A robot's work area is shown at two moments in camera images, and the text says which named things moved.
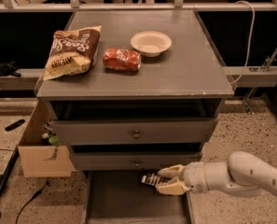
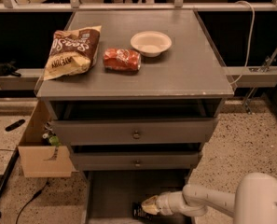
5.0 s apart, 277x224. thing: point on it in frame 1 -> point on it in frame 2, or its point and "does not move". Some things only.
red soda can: x=117 y=59 does not move
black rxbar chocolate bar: x=153 y=178 -> x=138 y=211
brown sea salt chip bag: x=74 y=52 does not move
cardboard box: x=37 y=159 does not move
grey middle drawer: x=130 y=161 does not move
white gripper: x=194 y=175 -> x=163 y=202
